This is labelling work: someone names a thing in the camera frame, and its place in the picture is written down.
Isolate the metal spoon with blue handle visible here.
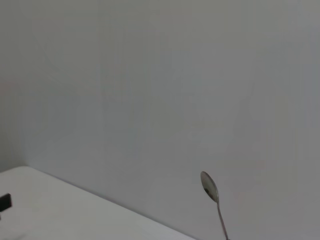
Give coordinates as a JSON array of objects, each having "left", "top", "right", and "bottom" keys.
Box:
[{"left": 200, "top": 171, "right": 230, "bottom": 240}]

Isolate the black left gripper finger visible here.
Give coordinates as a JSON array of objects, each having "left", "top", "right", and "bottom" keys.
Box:
[{"left": 0, "top": 193, "right": 13, "bottom": 213}]

